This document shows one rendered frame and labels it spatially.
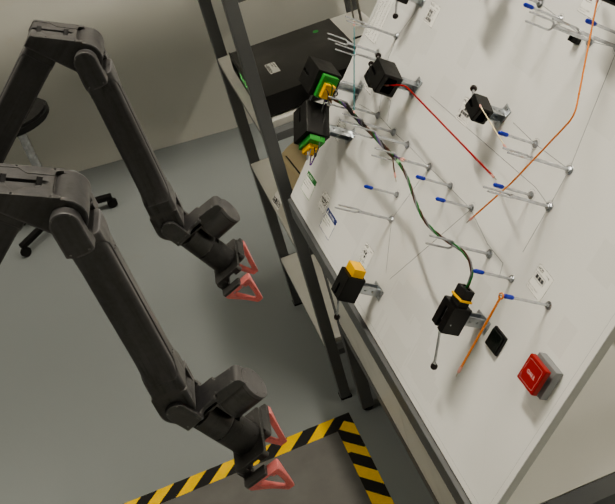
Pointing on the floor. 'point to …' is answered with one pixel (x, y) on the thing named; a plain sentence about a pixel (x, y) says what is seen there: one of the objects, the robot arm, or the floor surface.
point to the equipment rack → (264, 175)
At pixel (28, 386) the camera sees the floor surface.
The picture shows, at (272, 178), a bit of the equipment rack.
